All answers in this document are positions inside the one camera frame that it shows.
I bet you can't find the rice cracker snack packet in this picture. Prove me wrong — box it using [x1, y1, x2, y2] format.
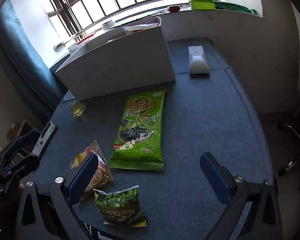
[69, 140, 113, 201]

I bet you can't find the green peas snack bag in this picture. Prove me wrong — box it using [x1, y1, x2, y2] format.
[94, 185, 148, 227]

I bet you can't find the green seaweed snack bag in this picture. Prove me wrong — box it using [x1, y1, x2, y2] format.
[109, 90, 166, 171]

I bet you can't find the large noodle snack bag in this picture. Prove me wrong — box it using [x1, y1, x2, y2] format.
[122, 23, 159, 35]

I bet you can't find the person's left hand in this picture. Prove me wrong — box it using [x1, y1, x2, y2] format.
[18, 183, 25, 191]

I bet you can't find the smartphone with cartoon case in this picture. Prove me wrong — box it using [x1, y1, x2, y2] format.
[32, 121, 58, 159]

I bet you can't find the blue table cloth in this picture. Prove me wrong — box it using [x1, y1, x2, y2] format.
[30, 38, 273, 239]

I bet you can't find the clear jelly cup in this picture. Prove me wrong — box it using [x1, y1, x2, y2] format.
[70, 100, 86, 118]

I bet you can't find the teal curtain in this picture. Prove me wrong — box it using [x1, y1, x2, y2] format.
[0, 0, 68, 123]

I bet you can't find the white remote control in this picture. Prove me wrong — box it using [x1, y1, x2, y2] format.
[189, 46, 210, 75]

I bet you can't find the white cardboard box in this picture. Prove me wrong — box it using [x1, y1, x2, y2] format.
[56, 16, 175, 100]

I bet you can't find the green plastic bag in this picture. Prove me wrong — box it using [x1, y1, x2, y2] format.
[215, 1, 258, 15]

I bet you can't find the red small object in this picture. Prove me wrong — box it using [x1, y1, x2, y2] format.
[167, 5, 181, 13]

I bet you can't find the steel window rail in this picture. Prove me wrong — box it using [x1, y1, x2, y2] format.
[54, 0, 189, 52]

